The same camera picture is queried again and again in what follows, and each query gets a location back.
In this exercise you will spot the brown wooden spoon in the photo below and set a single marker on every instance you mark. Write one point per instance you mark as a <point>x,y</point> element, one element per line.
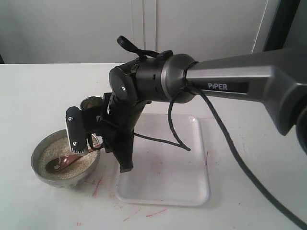
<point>61,163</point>

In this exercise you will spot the steel bowl of rice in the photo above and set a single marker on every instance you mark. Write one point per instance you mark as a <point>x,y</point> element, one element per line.
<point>57,145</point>

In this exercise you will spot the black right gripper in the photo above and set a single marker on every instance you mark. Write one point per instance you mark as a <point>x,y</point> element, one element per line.
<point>114,121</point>

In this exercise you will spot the white plastic tray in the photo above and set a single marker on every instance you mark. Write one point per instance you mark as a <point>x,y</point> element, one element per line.
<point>163,174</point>

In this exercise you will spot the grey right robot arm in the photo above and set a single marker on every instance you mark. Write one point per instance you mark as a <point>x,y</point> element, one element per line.
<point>277,79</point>

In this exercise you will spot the stainless steel cup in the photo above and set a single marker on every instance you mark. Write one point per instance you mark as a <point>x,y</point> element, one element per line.
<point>91,102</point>

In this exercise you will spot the white cabinet doors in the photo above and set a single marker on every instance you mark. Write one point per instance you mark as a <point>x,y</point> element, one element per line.
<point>86,31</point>

